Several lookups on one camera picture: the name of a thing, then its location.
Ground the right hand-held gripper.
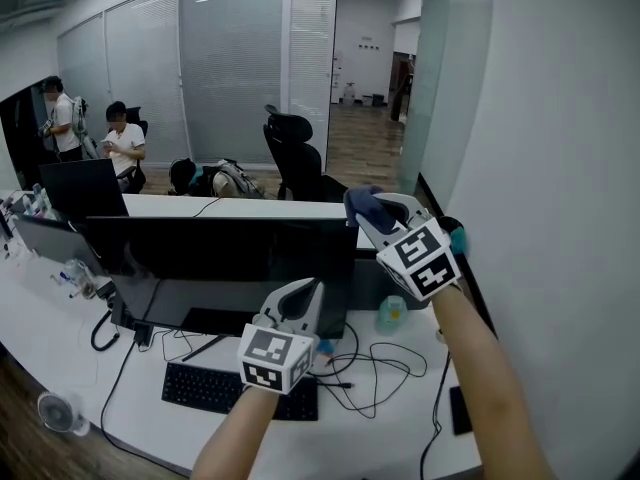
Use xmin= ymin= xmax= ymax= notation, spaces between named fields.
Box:
xmin=354 ymin=192 xmax=463 ymax=301

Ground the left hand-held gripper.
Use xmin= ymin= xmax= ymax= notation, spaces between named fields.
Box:
xmin=236 ymin=277 xmax=326 ymax=397

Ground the dark grey-blue cloth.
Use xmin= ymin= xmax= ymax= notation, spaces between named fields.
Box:
xmin=343 ymin=183 xmax=401 ymax=237

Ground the black monitor with white sticker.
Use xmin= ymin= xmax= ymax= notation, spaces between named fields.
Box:
xmin=85 ymin=216 xmax=360 ymax=364

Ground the person's right forearm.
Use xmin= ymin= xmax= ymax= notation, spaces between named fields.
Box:
xmin=429 ymin=285 xmax=555 ymax=480

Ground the person's left forearm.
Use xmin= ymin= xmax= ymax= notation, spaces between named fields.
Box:
xmin=189 ymin=386 xmax=281 ymax=480

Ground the grey desk divider panel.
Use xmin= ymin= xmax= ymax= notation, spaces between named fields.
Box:
xmin=349 ymin=257 xmax=431 ymax=312

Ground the black bin with teal bag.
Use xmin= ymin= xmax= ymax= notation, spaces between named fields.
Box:
xmin=438 ymin=215 xmax=471 ymax=257

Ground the pale green bottle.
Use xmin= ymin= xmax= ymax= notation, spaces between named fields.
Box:
xmin=375 ymin=295 xmax=409 ymax=338

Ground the black office chair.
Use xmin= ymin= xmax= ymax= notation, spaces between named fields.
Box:
xmin=123 ymin=106 xmax=149 ymax=194
xmin=262 ymin=104 xmax=349 ymax=203

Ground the black keyboard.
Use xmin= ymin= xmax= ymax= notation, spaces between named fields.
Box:
xmin=160 ymin=361 xmax=320 ymax=422

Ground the white water dispenser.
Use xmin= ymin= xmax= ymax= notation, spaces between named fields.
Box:
xmin=330 ymin=50 xmax=345 ymax=105

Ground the black desktop box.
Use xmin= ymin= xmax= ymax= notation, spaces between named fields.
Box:
xmin=108 ymin=295 xmax=137 ymax=330

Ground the black smartphone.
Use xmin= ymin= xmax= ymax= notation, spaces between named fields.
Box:
xmin=448 ymin=385 xmax=474 ymax=437

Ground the clear water bottle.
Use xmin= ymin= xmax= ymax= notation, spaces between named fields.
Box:
xmin=62 ymin=258 xmax=99 ymax=300

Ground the small white desk fan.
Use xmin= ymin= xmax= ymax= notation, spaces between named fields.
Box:
xmin=37 ymin=391 xmax=91 ymax=437

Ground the thick black cable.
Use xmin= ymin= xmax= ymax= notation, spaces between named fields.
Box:
xmin=319 ymin=320 xmax=360 ymax=389

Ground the thin black cable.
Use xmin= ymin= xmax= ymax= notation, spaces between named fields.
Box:
xmin=159 ymin=328 xmax=211 ymax=364
xmin=327 ymin=341 xmax=429 ymax=419

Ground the black pouch cable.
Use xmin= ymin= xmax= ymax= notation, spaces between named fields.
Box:
xmin=418 ymin=350 xmax=451 ymax=480

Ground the black coiled cable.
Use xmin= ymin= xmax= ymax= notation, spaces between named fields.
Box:
xmin=89 ymin=310 xmax=121 ymax=353

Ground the long black power cable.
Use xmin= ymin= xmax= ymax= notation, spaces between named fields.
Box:
xmin=99 ymin=340 xmax=194 ymax=474

